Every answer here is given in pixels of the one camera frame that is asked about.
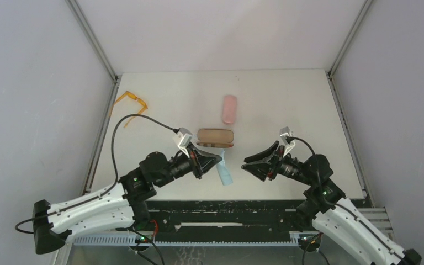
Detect brown glasses case red stripe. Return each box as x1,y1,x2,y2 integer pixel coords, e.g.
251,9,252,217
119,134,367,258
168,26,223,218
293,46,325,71
197,128,234,149

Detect light blue cloth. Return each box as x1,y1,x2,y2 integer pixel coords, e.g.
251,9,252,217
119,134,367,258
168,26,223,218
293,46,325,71
216,149,233,186

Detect pink glasses case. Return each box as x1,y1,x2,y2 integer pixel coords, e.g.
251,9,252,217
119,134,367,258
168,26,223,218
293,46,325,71
221,95,237,124

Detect orange translucent sunglasses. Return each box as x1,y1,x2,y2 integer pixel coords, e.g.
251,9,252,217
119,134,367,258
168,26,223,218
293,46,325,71
108,90,149,126

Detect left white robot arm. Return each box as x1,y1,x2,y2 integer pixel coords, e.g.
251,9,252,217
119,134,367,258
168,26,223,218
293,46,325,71
32,144,222,255

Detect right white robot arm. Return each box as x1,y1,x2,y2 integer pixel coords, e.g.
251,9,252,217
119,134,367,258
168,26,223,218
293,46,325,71
241,141,422,264

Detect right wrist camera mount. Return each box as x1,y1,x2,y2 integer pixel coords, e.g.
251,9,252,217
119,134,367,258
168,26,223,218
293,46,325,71
279,126,296,156

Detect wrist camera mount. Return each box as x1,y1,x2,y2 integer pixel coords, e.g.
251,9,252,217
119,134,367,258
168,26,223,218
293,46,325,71
279,126,296,156
173,128,193,158

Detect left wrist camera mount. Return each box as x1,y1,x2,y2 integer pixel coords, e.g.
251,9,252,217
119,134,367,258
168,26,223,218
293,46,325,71
173,128,193,158

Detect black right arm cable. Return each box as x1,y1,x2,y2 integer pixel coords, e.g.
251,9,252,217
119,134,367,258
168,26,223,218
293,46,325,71
287,136,405,265

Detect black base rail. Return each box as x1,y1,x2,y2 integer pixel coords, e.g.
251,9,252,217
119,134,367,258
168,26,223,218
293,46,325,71
146,200,317,243

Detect aluminium frame post right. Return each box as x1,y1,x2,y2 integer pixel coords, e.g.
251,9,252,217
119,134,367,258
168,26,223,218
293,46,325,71
327,0,375,79

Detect aluminium frame post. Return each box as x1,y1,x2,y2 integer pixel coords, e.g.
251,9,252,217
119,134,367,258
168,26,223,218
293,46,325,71
327,0,375,79
65,0,118,83

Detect aluminium frame post left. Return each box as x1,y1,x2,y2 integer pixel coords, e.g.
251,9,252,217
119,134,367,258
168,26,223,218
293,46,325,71
65,0,118,83

